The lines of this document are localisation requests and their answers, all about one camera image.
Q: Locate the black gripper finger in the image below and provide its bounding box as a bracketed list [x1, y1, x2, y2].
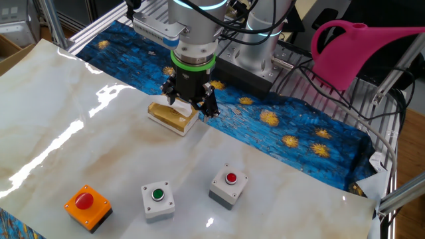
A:
[198, 82, 221, 124]
[160, 74, 180, 106]

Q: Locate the grey cable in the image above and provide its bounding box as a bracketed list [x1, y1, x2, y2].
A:
[327, 98, 398, 174]

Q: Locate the white cloth label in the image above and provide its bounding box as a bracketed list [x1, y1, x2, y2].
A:
[369, 151, 388, 173]

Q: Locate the black camera cable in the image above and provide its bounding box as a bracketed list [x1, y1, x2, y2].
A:
[124, 0, 143, 21]

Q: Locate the open cardboard box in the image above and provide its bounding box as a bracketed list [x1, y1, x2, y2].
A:
[0, 35, 37, 77]

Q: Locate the white box red button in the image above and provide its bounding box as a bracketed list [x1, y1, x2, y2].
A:
[208, 163, 249, 211]

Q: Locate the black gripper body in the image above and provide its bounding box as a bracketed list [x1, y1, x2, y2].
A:
[175, 64, 213, 104]

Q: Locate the aluminium frame post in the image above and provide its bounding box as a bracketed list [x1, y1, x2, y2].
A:
[371, 33, 425, 106]
[377, 171, 425, 216]
[35, 0, 70, 50]

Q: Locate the pink plastic watering can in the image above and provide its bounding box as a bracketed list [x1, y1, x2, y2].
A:
[310, 19, 425, 91]

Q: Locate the orange box red mushroom button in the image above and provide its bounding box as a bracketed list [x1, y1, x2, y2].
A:
[63, 184, 113, 234]

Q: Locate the white tissue sheet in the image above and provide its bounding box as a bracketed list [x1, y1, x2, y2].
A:
[155, 95, 194, 118]

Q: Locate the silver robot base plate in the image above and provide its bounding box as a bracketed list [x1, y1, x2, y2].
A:
[217, 41, 293, 84]

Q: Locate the gold tissue box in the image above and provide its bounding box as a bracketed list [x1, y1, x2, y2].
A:
[147, 99, 200, 137]

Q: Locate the white box green button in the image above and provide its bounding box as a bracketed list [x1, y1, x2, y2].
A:
[141, 181, 176, 224]

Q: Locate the blue starry painting cloth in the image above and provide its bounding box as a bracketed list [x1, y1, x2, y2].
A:
[0, 20, 379, 239]

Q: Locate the glossy marble pattern sheet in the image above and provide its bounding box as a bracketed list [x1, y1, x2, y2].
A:
[0, 39, 378, 239]

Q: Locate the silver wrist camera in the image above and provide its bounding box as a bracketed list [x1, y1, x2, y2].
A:
[131, 12, 189, 50]

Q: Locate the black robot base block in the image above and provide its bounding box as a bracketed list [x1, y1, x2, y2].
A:
[214, 61, 283, 100]

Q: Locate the black power cable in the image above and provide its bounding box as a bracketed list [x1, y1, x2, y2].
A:
[274, 61, 416, 121]

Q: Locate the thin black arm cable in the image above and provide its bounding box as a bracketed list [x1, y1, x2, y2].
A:
[181, 0, 295, 46]

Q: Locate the grey metal cabinet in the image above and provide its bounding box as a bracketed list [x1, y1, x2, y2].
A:
[0, 0, 41, 48]

